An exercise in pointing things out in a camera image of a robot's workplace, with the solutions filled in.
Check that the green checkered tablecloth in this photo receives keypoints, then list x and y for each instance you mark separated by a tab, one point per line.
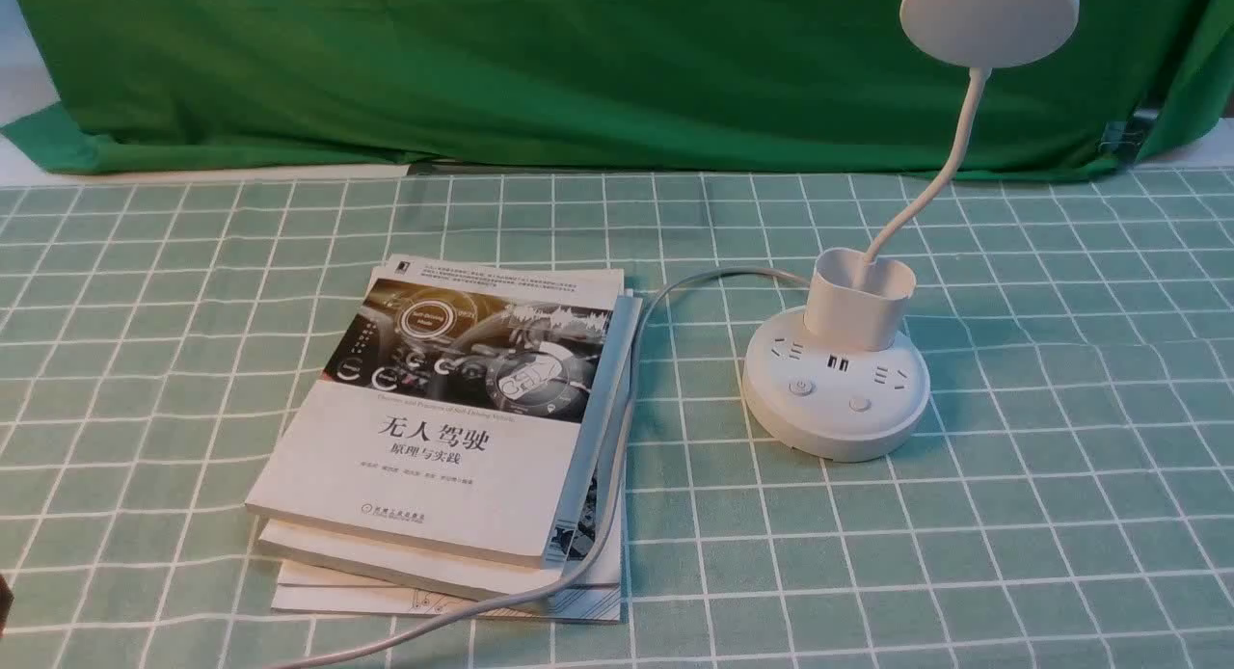
1066	502

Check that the white desk lamp with sockets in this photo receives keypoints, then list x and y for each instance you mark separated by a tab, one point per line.
837	378

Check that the dark object at left edge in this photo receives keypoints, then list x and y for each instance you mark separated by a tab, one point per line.
6	603

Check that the green backdrop cloth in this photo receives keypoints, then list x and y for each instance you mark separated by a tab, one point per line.
813	86

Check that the metal binder clip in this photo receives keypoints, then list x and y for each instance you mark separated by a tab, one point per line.
1124	139

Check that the bottom white book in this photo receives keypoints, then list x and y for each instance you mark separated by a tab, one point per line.
345	575

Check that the top white self-driving book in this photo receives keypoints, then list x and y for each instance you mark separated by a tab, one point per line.
457	411

